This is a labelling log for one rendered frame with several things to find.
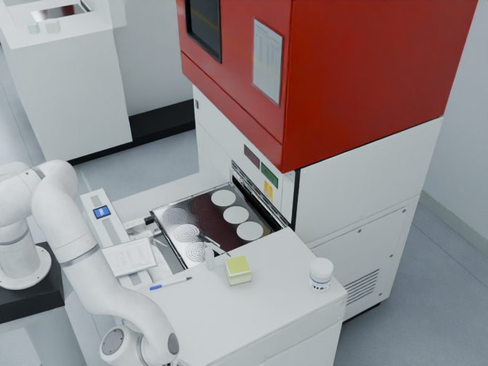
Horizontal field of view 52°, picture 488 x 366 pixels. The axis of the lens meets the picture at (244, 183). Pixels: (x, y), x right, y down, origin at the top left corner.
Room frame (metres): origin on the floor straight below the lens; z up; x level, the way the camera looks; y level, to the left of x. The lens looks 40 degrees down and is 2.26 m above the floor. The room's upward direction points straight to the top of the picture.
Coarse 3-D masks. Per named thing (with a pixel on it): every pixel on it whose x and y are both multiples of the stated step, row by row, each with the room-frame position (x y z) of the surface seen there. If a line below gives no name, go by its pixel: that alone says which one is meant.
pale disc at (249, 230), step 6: (246, 222) 1.37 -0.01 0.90; (252, 222) 1.37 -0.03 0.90; (240, 228) 1.34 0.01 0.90; (246, 228) 1.34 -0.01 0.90; (252, 228) 1.34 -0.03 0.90; (258, 228) 1.34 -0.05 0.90; (240, 234) 1.31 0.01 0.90; (246, 234) 1.31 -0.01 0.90; (252, 234) 1.31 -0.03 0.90; (258, 234) 1.31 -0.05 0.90
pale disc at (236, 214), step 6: (228, 210) 1.44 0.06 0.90; (234, 210) 1.44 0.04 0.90; (240, 210) 1.44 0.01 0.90; (246, 210) 1.44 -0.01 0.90; (228, 216) 1.40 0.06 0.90; (234, 216) 1.40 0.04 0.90; (240, 216) 1.40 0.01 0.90; (246, 216) 1.40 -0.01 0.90; (234, 222) 1.37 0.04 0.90; (240, 222) 1.37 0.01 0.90
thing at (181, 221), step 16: (208, 192) 1.55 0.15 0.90; (176, 208) 1.45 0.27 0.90; (192, 208) 1.45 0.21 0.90; (208, 208) 1.45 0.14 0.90; (224, 208) 1.45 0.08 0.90; (176, 224) 1.36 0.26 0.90; (192, 224) 1.36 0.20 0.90; (208, 224) 1.36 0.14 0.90; (224, 224) 1.36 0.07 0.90; (176, 240) 1.27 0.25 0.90; (192, 240) 1.28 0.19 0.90; (224, 240) 1.28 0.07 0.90; (240, 240) 1.27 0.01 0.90; (192, 256) 1.20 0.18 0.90
